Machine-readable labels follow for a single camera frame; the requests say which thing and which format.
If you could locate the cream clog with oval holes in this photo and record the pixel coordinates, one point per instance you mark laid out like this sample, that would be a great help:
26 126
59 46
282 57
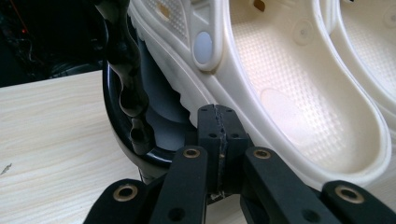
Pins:
367 46

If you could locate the cream clog with round holes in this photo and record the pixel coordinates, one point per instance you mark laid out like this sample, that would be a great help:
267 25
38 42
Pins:
280 109

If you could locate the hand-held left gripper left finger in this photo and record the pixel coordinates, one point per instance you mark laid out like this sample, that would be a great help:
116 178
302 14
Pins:
211 124

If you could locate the red and black two-tier rack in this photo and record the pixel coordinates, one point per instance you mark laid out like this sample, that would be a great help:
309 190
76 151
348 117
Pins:
124 62

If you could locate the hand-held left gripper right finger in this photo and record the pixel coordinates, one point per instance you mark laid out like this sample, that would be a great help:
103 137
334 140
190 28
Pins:
232 124

